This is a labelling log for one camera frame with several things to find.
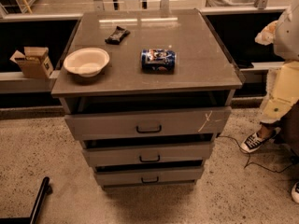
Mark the grey drawer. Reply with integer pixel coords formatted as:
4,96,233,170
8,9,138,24
82,142,213,167
94,166,204,187
65,106,232,141

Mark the black snack wrapper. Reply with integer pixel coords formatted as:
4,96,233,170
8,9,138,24
105,26,130,45

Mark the open cardboard box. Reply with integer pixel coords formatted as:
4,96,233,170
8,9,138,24
10,47,53,79

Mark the person in yellow shorts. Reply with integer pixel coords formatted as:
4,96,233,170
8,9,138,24
258,61,299,139

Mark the white paper bowl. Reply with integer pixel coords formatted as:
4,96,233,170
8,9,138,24
64,48,110,77

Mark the black floor cable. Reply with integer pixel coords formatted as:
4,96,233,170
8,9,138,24
217,135,299,175

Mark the grey middle drawer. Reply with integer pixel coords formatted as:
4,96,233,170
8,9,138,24
82,142,213,167

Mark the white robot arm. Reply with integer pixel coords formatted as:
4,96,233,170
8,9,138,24
255,0,299,61

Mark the black metal bar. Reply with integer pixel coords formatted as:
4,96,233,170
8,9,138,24
0,176,52,224

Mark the grey drawer cabinet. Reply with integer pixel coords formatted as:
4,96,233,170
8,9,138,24
52,9,243,189

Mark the grey bottom drawer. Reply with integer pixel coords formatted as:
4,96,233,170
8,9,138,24
94,166,204,187

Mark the grey top drawer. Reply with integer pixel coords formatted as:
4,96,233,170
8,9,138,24
65,106,232,141

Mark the black white sneaker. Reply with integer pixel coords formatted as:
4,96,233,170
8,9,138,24
240,126,280,153
291,182,299,203

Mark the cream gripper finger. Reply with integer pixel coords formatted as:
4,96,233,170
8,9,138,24
255,21,278,46

